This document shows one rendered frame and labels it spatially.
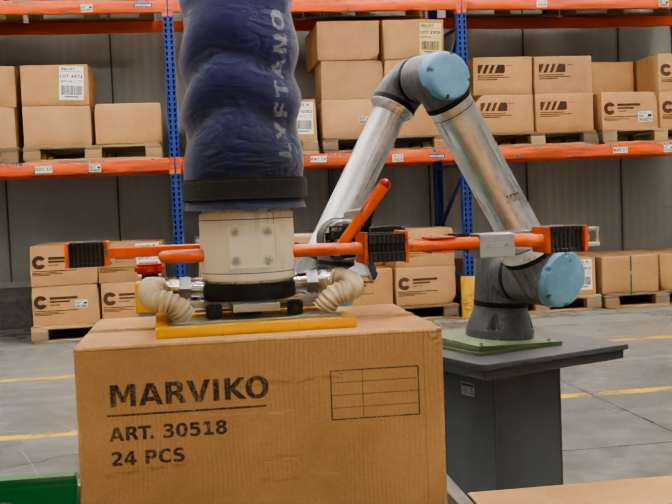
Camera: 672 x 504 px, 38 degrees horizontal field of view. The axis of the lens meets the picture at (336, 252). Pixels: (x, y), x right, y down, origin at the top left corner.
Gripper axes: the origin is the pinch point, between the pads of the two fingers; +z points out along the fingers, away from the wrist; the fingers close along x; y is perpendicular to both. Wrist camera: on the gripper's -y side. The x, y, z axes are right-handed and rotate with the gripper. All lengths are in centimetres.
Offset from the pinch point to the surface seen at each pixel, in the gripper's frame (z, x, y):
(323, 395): 34.0, -22.8, 17.5
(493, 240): 16.8, 0.0, -18.8
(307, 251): 17.0, 0.1, 16.4
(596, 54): -822, 149, -438
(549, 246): 17.9, -1.7, -29.3
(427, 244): 16.8, 0.0, -6.0
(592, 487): 1, -54, -44
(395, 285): -699, -79, -169
